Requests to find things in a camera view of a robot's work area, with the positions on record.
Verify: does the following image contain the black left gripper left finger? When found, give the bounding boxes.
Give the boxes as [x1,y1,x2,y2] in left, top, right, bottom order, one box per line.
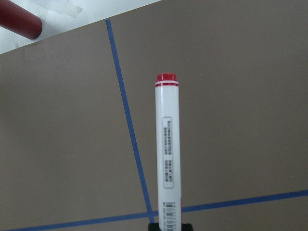
[148,223,159,231]

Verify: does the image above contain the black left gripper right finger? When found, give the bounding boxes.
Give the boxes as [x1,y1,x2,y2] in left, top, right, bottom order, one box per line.
[181,223,193,231]

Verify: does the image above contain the white marker with red cap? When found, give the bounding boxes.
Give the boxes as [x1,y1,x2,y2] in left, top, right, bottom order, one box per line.
[155,73,181,231]

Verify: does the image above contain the brown paper table mat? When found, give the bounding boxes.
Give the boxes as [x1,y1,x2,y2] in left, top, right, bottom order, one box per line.
[0,0,308,231]

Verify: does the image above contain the piece of masking tape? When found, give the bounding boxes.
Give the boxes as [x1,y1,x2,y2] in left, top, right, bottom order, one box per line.
[59,0,82,18]

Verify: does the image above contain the dark red cylinder bottle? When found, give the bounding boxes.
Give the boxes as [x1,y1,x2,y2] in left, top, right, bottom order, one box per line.
[0,0,42,39]

